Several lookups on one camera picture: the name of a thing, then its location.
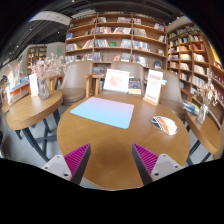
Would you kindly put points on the left round wooden table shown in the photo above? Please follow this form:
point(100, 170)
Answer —
point(31, 110)

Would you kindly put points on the right wooden bookshelf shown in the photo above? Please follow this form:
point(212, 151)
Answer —
point(193, 59)

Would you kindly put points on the glass vase with dried branches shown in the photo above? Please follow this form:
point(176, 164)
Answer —
point(209, 96)

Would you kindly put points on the right wooden side table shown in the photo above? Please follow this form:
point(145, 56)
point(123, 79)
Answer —
point(207, 134)

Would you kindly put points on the blue pink gradient mouse pad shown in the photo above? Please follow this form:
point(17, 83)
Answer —
point(105, 111)

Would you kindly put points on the far left background bookshelf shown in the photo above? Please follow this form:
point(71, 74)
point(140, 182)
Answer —
point(34, 54)

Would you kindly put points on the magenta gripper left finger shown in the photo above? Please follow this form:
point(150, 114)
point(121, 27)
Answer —
point(70, 167)

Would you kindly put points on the right beige armchair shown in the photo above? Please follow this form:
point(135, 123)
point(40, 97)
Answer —
point(171, 95)

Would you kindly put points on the middle beige armchair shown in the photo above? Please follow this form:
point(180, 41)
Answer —
point(135, 71)

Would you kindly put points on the white framed picture sign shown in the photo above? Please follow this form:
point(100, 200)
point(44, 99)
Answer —
point(116, 80)

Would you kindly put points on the small white card sign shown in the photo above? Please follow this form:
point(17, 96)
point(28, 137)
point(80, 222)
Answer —
point(33, 84)

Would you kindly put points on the left beige wooden armchair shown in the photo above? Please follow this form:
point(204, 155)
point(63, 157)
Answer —
point(76, 82)

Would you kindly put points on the white red standing sign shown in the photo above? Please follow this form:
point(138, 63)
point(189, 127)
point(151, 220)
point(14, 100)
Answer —
point(153, 87)

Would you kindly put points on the large wooden bookshelf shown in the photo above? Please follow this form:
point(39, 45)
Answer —
point(117, 36)

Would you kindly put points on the stack of books right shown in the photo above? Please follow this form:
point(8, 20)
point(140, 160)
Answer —
point(190, 107)

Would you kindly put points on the glass vase with pink flowers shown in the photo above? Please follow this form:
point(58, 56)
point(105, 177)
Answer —
point(46, 68)

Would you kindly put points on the dark book on table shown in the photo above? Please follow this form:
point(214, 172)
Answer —
point(134, 86)

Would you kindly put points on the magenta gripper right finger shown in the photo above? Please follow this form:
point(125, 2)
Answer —
point(152, 166)

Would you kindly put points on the round wooden table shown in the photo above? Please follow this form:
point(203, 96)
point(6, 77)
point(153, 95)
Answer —
point(111, 165)
point(31, 110)

